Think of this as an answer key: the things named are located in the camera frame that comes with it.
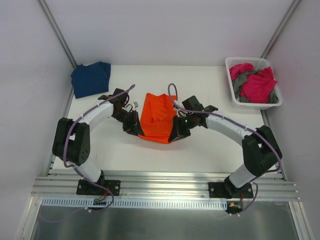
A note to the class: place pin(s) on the left corner aluminium post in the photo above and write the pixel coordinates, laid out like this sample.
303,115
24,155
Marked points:
57,31

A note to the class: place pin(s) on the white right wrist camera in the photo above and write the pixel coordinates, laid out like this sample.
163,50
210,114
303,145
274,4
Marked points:
176,106

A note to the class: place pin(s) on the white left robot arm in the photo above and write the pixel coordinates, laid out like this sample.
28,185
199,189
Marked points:
72,141

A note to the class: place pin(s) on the right corner aluminium post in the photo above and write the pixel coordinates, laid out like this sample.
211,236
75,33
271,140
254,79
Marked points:
281,27

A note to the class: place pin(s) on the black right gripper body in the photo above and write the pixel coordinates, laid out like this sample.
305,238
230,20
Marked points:
180,127

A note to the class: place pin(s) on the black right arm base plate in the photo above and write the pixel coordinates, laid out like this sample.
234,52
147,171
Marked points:
222,190

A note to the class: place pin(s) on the orange t shirt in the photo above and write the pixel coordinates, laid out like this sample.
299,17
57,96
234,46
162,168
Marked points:
157,118

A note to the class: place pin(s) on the corner aluminium post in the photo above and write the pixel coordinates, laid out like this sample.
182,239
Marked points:
281,27
57,31

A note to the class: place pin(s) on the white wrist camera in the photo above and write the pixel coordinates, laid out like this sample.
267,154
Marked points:
135,104
176,106

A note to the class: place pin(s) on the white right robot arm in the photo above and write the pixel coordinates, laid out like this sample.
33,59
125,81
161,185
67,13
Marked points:
260,149

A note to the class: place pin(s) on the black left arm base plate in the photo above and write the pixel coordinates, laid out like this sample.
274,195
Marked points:
84,188

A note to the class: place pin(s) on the pink t shirt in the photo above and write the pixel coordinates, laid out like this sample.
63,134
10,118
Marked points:
257,85

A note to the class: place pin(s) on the grey t shirt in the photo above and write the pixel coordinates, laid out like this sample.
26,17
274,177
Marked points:
240,85

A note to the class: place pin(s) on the white slotted cable duct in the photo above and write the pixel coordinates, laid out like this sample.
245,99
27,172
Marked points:
79,202

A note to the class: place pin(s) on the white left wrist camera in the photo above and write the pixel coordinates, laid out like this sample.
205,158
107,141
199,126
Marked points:
135,104

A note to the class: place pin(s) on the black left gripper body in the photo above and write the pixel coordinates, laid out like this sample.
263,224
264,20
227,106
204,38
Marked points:
130,122

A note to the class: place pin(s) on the aluminium front mounting rail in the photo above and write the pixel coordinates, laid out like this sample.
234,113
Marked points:
164,185

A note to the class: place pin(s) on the blue folded t shirt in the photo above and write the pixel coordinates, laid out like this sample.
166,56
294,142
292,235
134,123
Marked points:
88,80

